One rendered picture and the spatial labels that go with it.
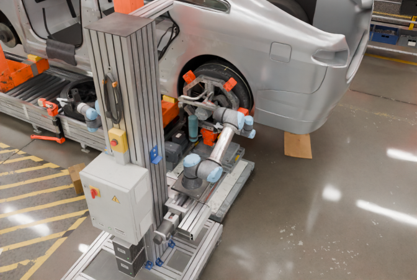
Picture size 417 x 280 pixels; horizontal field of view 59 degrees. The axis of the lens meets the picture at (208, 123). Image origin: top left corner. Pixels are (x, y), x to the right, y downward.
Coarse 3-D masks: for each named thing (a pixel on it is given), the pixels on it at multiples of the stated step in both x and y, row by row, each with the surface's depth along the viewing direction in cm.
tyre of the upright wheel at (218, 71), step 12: (216, 60) 340; (192, 72) 337; (204, 72) 329; (216, 72) 323; (228, 72) 324; (240, 72) 332; (240, 84) 323; (240, 96) 324; (252, 96) 337; (252, 108) 351; (204, 120) 360
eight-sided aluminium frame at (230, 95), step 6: (198, 78) 324; (204, 78) 322; (210, 78) 324; (216, 78) 323; (192, 84) 332; (216, 84) 319; (222, 84) 317; (186, 90) 338; (222, 90) 319; (228, 96) 320; (234, 96) 322; (234, 102) 320; (186, 108) 350; (192, 108) 355; (234, 108) 324; (192, 114) 351; (198, 120) 353; (204, 126) 352; (210, 126) 350
